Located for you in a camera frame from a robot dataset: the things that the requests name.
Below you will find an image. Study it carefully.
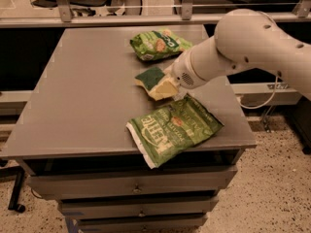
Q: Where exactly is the middle grey drawer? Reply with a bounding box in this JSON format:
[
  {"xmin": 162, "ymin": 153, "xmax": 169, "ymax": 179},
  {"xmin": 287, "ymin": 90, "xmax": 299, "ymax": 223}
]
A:
[{"xmin": 59, "ymin": 196, "xmax": 218, "ymax": 219}]

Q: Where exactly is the metal railing frame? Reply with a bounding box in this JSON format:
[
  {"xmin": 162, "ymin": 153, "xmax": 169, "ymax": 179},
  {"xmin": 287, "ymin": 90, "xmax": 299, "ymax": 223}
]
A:
[{"xmin": 0, "ymin": 0, "xmax": 311, "ymax": 29}]

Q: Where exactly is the grey drawer cabinet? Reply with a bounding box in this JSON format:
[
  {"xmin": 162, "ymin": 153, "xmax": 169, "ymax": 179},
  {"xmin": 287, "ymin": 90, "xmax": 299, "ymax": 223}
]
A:
[{"xmin": 2, "ymin": 27, "xmax": 256, "ymax": 233}]

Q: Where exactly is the grey drawer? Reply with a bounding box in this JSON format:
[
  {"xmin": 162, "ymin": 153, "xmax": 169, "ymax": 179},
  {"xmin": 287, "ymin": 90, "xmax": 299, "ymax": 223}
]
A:
[
  {"xmin": 27, "ymin": 165, "xmax": 237, "ymax": 200},
  {"xmin": 78, "ymin": 214, "xmax": 207, "ymax": 233},
  {"xmin": 59, "ymin": 196, "xmax": 218, "ymax": 219}
]

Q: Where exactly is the white cable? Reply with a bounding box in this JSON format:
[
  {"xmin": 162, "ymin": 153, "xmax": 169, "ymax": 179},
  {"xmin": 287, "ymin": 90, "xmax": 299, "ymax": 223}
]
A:
[{"xmin": 238, "ymin": 75, "xmax": 280, "ymax": 111}]

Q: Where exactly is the green and yellow sponge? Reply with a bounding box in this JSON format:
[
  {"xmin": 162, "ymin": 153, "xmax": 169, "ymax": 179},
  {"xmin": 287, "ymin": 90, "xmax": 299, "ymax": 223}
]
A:
[{"xmin": 135, "ymin": 67, "xmax": 170, "ymax": 101}]

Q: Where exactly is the green jalapeno kettle chip bag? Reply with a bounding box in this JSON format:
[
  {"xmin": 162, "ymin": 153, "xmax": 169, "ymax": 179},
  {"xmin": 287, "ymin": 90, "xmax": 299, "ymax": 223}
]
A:
[{"xmin": 126, "ymin": 94, "xmax": 224, "ymax": 169}]

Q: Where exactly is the green chip bag far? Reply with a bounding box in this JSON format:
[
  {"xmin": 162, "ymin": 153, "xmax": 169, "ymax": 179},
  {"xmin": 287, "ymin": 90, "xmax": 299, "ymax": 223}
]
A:
[{"xmin": 130, "ymin": 28, "xmax": 192, "ymax": 61}]

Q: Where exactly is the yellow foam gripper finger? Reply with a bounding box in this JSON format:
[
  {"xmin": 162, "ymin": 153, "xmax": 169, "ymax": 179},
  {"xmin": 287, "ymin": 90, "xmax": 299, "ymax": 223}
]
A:
[
  {"xmin": 155, "ymin": 81, "xmax": 178, "ymax": 99},
  {"xmin": 163, "ymin": 65, "xmax": 174, "ymax": 78}
]

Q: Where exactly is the top grey drawer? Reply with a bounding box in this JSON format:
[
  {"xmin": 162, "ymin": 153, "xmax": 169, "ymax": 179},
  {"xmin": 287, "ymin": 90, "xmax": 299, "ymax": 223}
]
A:
[{"xmin": 27, "ymin": 165, "xmax": 237, "ymax": 200}]

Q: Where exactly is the black chair leg caster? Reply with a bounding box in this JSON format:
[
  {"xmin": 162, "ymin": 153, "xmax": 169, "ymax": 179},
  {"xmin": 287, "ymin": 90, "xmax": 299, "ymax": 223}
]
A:
[{"xmin": 0, "ymin": 159, "xmax": 25, "ymax": 214}]

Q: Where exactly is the bottom grey drawer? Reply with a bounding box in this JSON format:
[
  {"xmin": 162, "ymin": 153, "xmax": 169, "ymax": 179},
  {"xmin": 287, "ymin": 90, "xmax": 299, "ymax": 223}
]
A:
[{"xmin": 78, "ymin": 214, "xmax": 207, "ymax": 233}]

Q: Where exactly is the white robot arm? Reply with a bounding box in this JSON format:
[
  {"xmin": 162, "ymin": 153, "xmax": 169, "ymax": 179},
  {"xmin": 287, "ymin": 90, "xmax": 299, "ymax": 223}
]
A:
[{"xmin": 164, "ymin": 9, "xmax": 311, "ymax": 99}]

